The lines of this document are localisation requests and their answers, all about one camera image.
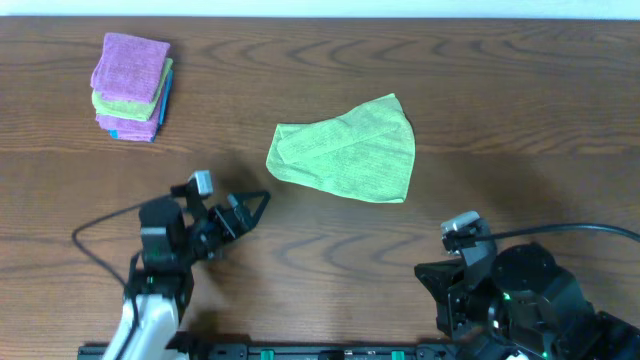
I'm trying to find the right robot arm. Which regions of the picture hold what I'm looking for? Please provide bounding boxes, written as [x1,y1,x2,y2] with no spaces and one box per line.
[414,211,639,360]

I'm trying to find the green folded cloth in stack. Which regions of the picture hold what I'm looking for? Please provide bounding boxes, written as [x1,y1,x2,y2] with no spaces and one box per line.
[91,58,173,122]

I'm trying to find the lower purple folded cloth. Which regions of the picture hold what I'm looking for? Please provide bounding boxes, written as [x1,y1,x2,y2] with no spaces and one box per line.
[92,91,165,142]

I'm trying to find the top purple folded cloth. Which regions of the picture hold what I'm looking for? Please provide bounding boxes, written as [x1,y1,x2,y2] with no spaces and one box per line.
[90,33,170,103]

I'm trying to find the blue folded cloth at bottom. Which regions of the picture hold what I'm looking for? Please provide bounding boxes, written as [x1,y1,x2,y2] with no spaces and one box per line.
[108,70,174,143]

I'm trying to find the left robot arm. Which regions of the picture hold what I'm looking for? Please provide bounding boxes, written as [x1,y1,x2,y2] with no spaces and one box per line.
[102,179,270,360]

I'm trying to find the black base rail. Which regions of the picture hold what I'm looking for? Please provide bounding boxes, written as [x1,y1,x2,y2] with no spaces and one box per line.
[77,341,471,360]

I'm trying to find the purple folded cloth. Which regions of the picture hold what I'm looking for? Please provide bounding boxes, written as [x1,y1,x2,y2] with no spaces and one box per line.
[92,91,165,142]
[90,33,170,103]

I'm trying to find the light green microfiber cloth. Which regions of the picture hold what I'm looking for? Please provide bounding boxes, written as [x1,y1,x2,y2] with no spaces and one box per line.
[266,93,416,204]

